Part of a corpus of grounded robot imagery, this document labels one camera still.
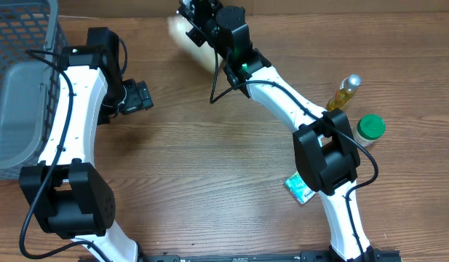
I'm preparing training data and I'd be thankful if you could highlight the brown cookie pouch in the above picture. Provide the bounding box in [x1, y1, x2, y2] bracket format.
[167, 15, 215, 74]

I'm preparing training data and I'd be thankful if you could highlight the yellow bottle silver cap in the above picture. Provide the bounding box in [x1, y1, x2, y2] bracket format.
[325, 74, 362, 111]

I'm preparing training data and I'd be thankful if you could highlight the green Kleenex tissue pack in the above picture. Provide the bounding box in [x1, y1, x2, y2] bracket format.
[285, 172, 316, 205]

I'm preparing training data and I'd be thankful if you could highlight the green white tissue cup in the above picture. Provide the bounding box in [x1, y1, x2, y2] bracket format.
[353, 114, 386, 147]

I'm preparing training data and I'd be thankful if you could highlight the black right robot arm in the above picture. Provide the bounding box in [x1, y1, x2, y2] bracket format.
[178, 0, 374, 261]

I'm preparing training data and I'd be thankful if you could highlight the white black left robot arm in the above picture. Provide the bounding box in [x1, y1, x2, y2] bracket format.
[19, 44, 148, 261]

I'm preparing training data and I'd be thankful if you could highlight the grey plastic mesh basket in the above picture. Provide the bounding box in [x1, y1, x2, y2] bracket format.
[0, 0, 69, 180]

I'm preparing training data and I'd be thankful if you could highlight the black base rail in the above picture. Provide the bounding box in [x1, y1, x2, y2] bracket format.
[78, 250, 403, 262]

